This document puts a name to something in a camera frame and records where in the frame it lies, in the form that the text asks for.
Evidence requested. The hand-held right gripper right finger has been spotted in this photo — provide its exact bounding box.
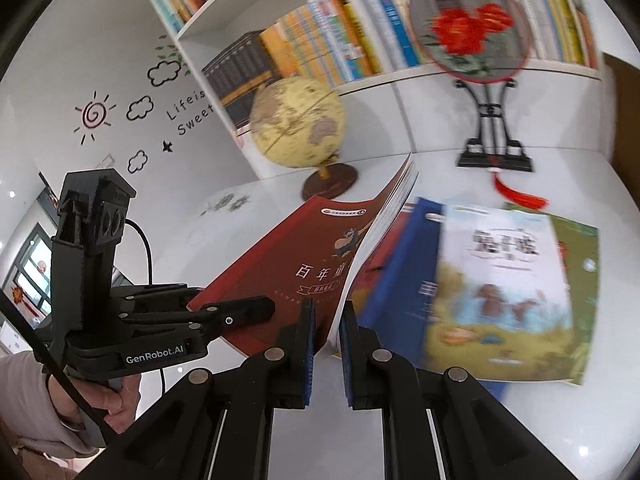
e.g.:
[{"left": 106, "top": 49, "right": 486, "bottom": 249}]
[{"left": 337, "top": 302, "right": 571, "bottom": 480}]

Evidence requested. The text wall sticker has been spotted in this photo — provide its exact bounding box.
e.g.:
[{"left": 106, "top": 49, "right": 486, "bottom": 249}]
[{"left": 164, "top": 87, "right": 217, "bottom": 137}]

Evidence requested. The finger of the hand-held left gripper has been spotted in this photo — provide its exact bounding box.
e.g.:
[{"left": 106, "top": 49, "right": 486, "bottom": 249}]
[
  {"left": 120, "top": 296, "right": 277, "bottom": 343},
  {"left": 112, "top": 283, "right": 205, "bottom": 312}
]

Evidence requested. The black fan stand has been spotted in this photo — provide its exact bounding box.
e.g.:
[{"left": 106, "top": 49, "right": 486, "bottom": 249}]
[{"left": 455, "top": 77, "right": 536, "bottom": 172}]

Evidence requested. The red tassel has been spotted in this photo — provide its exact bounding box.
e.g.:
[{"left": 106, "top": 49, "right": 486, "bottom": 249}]
[{"left": 491, "top": 170, "right": 549, "bottom": 212}]

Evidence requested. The person's left hand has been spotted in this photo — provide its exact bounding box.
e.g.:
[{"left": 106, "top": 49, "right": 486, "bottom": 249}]
[{"left": 46, "top": 372, "right": 144, "bottom": 435}]

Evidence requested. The person's left forearm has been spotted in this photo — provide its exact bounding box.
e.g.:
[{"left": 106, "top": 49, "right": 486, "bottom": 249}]
[{"left": 0, "top": 350, "right": 108, "bottom": 463}]

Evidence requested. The brown panel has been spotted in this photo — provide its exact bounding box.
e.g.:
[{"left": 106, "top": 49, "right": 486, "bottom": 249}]
[{"left": 600, "top": 51, "right": 640, "bottom": 192}]

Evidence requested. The row of orange yellow books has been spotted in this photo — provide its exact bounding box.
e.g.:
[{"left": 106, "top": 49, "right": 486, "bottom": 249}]
[{"left": 259, "top": 0, "right": 383, "bottom": 89}]

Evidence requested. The dark blue book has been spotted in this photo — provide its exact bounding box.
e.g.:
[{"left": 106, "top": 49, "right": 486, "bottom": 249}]
[{"left": 356, "top": 197, "right": 511, "bottom": 403}]

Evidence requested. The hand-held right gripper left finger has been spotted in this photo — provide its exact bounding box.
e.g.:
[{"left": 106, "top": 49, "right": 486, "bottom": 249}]
[{"left": 75, "top": 302, "right": 318, "bottom": 480}]

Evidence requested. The sun wall sticker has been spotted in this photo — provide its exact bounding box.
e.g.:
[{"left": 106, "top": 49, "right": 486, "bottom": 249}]
[{"left": 73, "top": 91, "right": 117, "bottom": 145}]

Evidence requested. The thick black cable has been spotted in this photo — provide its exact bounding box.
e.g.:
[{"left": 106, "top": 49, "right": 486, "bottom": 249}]
[{"left": 0, "top": 291, "right": 116, "bottom": 443}]

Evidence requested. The large cloud wall sticker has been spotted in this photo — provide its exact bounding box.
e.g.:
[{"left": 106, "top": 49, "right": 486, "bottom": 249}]
[{"left": 147, "top": 59, "right": 184, "bottom": 87}]

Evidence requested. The round embroidered flower fan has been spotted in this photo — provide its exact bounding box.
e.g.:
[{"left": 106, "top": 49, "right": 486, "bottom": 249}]
[{"left": 408, "top": 0, "right": 534, "bottom": 86}]

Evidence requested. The white green illustrated book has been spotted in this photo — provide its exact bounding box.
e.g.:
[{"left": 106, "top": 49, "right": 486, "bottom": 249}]
[{"left": 419, "top": 203, "right": 576, "bottom": 385}]

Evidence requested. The red book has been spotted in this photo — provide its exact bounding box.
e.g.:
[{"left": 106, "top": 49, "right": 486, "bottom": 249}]
[{"left": 187, "top": 152, "right": 421, "bottom": 361}]

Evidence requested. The row of white blue books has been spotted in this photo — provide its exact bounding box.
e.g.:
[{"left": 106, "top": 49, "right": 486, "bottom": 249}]
[{"left": 359, "top": 0, "right": 601, "bottom": 74}]

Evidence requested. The window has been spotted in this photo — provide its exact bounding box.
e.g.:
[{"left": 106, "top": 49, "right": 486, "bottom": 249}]
[{"left": 0, "top": 172, "right": 58, "bottom": 328}]

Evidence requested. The row of dark brown books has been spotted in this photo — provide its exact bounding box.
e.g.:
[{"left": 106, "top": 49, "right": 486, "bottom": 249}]
[{"left": 202, "top": 31, "right": 280, "bottom": 128}]

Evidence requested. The yellow globe on brown stand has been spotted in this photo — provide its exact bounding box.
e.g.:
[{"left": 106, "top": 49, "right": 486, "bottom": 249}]
[{"left": 248, "top": 76, "right": 360, "bottom": 202}]

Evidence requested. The green leaves wall sticker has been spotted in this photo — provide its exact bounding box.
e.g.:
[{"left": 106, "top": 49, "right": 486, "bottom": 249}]
[{"left": 152, "top": 34, "right": 189, "bottom": 64}]

